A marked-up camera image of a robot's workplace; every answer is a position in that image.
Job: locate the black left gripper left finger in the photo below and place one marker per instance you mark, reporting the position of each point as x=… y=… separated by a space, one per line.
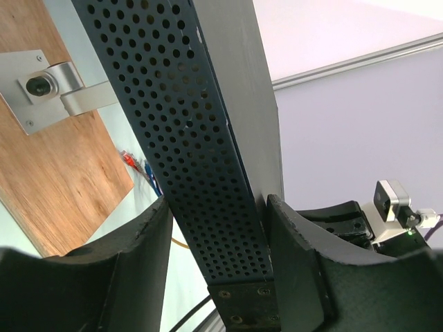
x=115 y=283

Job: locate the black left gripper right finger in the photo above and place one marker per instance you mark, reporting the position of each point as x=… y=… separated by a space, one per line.
x=324 y=283

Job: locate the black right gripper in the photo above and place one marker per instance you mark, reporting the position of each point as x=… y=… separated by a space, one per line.
x=351 y=222

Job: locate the wooden board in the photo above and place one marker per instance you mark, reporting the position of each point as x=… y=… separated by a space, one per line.
x=60 y=184

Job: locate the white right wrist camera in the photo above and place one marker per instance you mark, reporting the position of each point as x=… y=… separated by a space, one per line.
x=390 y=213

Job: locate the black cable teal plug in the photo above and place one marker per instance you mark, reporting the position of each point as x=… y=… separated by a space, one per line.
x=189 y=315

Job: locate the aluminium frame rail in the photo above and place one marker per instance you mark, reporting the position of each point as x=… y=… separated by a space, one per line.
x=395 y=52

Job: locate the aluminium bracket mount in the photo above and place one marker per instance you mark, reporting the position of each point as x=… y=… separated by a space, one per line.
x=39 y=94

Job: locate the dark network switch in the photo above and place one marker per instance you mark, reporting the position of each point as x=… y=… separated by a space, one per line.
x=192 y=80

